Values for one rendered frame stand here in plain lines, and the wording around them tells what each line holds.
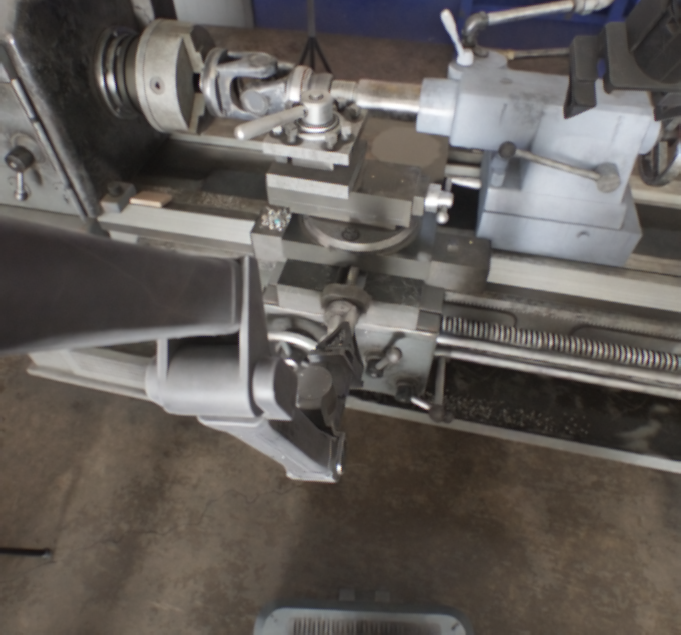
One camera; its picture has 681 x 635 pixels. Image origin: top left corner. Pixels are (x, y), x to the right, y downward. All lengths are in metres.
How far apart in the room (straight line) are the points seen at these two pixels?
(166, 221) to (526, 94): 0.87
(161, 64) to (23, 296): 1.04
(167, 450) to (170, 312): 1.60
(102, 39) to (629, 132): 1.14
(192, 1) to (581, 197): 4.01
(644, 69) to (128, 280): 0.45
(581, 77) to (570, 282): 0.72
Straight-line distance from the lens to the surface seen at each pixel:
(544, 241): 1.22
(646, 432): 1.60
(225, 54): 1.28
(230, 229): 1.25
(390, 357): 1.05
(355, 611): 1.41
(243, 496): 1.78
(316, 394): 0.72
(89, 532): 1.89
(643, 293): 1.26
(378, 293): 1.03
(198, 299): 0.34
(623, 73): 0.54
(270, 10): 4.58
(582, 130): 1.15
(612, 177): 1.14
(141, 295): 0.28
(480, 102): 1.11
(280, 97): 1.19
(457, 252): 1.14
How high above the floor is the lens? 1.65
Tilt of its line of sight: 49 degrees down
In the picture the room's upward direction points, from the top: straight up
